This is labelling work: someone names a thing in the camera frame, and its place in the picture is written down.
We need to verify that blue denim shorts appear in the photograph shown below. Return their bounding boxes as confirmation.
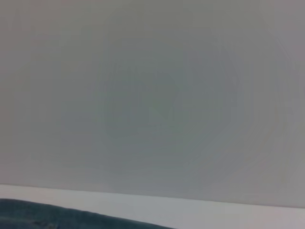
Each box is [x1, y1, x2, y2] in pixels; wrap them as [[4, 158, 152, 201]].
[[0, 198, 177, 229]]

